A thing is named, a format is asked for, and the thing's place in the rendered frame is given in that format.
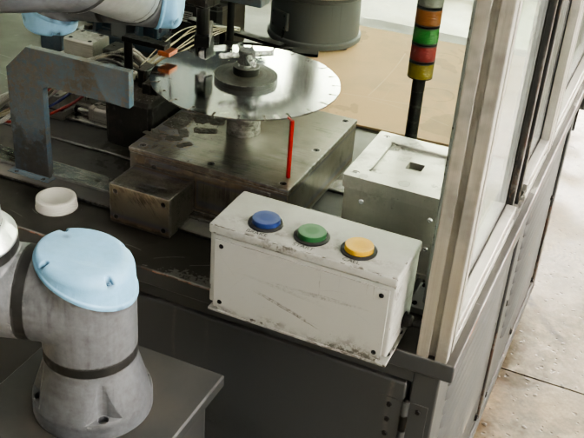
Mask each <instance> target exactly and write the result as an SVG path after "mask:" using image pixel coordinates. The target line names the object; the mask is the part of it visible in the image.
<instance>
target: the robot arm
mask: <svg viewBox="0 0 584 438"><path fill-rule="evenodd" d="M184 7H185V0H0V13H21V14H22V17H23V24H24V26H25V28H26V29H27V30H29V31H30V32H32V33H35V34H37V35H41V36H47V37H52V36H64V35H68V34H69V33H72V32H73V31H75V30H76V28H77V26H78V21H87V22H96V23H116V24H125V25H133V26H141V27H149V28H154V29H155V30H158V29H159V28H161V29H175V28H177V27H178V26H179V25H180V24H181V22H182V19H183V13H184ZM138 292H139V284H138V280H137V277H136V264H135V260H134V257H133V255H132V254H131V253H130V251H129V250H128V249H127V248H125V246H124V244H123V243H122V242H120V241H119V240H117V239H116V238H115V237H113V236H110V235H108V234H106V233H103V232H101V231H98V230H93V229H82V228H70V229H66V232H63V231H61V230H57V231H54V232H51V233H49V234H48V235H46V236H44V237H43V238H42V239H41V240H40V241H39V242H38V243H33V242H20V241H19V235H18V229H17V225H16V222H15V220H14V219H13V218H12V217H11V216H10V215H9V214H7V213H5V212H4V211H2V210H1V207H0V337H5V338H13V339H20V340H28V341H36V342H41V343H42V349H43V359H42V361H41V364H40V367H39V370H38V372H37V375H36V379H35V382H34V385H33V389H32V405H33V412H34V416H35V417H36V420H37V422H38V423H39V424H40V426H41V427H42V428H43V429H45V430H46V431H47V432H49V433H50V434H52V435H54V436H56V437H58V438H117V437H119V436H121V435H125V434H127V433H128V432H129V431H131V430H133V429H134V428H136V427H137V426H138V425H140V424H141V423H142V422H143V421H144V419H145V418H146V417H147V415H148V414H149V412H150V410H151V407H152V404H153V383H152V379H151V376H150V374H149V371H148V370H147V368H146V367H145V365H144V363H143V359H142V357H141V354H140V352H139V349H138V317H137V297H138Z"/></svg>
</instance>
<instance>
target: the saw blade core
mask: <svg viewBox="0 0 584 438"><path fill-rule="evenodd" d="M230 47H231V48H230ZM230 47H229V46H228V45H214V55H213V56H212V57H210V58H209V59H207V60H204V59H201V58H200V57H199V56H196V49H191V50H185V51H181V52H178V53H176V54H175V55H173V56H171V57H166V58H165V60H162V61H160V62H159V63H158V64H157V65H156V66H155V67H154V68H153V69H152V71H151V72H150V76H149V81H150V85H151V87H152V89H153V90H154V91H155V93H157V95H159V96H160V97H161V98H162V99H164V100H165V101H167V102H170V103H171V104H173V105H175V106H177V107H179V108H181V109H184V110H188V111H191V112H194V113H196V114H200V115H204V116H212V115H213V113H215V114H214V115H213V117H216V118H222V119H229V120H237V118H238V117H240V118H239V121H264V118H263V117H264V116H265V119H266V121H274V120H283V119H288V116H289V117H291V118H295V117H299V116H306V115H308V114H311V112H312V113H314V112H316V111H318V110H322V109H324V108H326V107H327V106H328V105H330V104H331V103H332V102H333V101H334V100H335V99H336V98H337V97H338V96H339V94H340V90H341V84H340V81H339V79H338V77H337V75H336V74H335V73H334V72H333V71H332V70H331V69H329V68H328V67H327V66H325V65H323V64H322V63H319V62H317V61H316V60H313V59H312V58H309V57H307V56H303V55H300V54H297V53H294V52H291V51H287V50H279V49H274V48H270V47H262V46H254V45H253V49H254V50H255V51H262V50H274V55H273V56H259V57H256V58H255V62H256V63H259V64H262V65H265V66H268V67H270V68H271V69H273V70H275V71H276V72H277V74H278V82H277V85H276V86H274V87H273V88H271V89H268V90H263V91H256V92H243V91H236V90H229V89H226V88H223V87H222V86H220V85H219V84H217V83H216V82H215V80H214V71H215V69H216V68H218V67H219V66H221V65H224V64H226V63H235V62H237V61H238V58H226V59H220V58H219V54H220V53H228V52H238V50H239V48H238V47H237V45H230ZM190 52H191V53H190ZM274 115H278V116H279V117H280V118H277V119H276V118H275V116H274Z"/></svg>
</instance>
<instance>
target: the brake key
mask: <svg viewBox="0 0 584 438"><path fill-rule="evenodd" d="M252 223H253V225H255V226H256V227H257V228H260V229H274V228H277V227H278V226H279V225H280V223H281V217H280V216H279V215H278V214H276V212H273V211H269V210H262V211H258V212H255V213H254V214H253V216H252Z"/></svg>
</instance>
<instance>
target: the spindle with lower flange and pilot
mask: <svg viewBox="0 0 584 438"><path fill-rule="evenodd" d="M239 118H240V117H238V118H237V120H229V119H227V133H228V134H229V135H231V136H233V137H237V138H253V137H256V136H258V135H259V134H260V129H261V121H239Z"/></svg>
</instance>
